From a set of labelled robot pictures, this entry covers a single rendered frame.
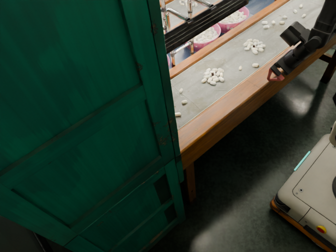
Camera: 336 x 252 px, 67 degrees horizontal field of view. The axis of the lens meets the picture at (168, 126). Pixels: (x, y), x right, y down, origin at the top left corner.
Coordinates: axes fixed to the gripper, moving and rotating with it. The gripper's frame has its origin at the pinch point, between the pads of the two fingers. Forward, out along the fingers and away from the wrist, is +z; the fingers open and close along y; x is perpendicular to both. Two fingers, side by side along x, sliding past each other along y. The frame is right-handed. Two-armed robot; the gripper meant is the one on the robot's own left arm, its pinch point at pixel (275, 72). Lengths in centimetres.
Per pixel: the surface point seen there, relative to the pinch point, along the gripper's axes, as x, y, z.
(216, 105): -6.9, 13.4, 29.5
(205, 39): -44, -28, 51
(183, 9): -78, -47, 68
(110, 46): -31, 62, -33
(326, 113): 58, -91, 82
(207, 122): -3.4, 24.5, 27.7
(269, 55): -8, -38, 33
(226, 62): -22.0, -18.6, 40.0
